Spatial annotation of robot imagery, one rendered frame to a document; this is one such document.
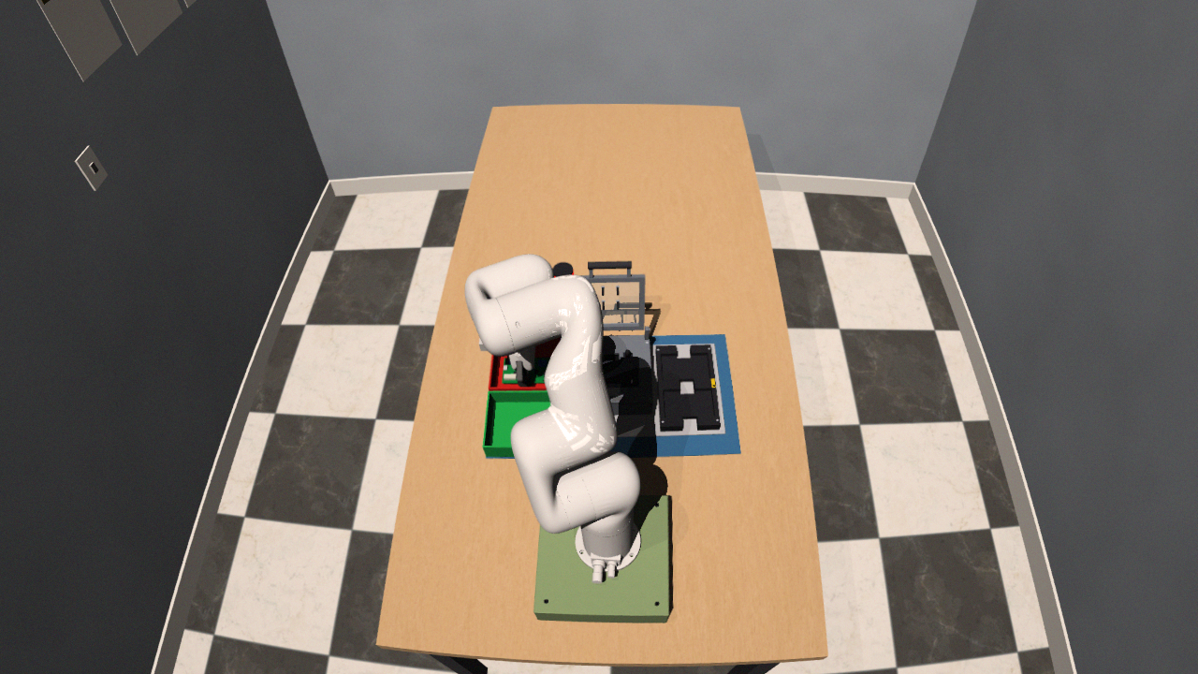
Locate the red bin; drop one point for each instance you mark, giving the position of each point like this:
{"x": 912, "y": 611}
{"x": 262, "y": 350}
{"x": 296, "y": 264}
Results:
{"x": 543, "y": 350}

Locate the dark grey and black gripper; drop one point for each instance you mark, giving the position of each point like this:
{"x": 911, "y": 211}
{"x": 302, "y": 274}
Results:
{"x": 527, "y": 358}

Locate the green open-top bin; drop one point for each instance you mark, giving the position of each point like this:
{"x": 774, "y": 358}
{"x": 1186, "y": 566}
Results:
{"x": 504, "y": 410}

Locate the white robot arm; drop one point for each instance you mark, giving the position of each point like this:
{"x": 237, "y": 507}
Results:
{"x": 579, "y": 427}

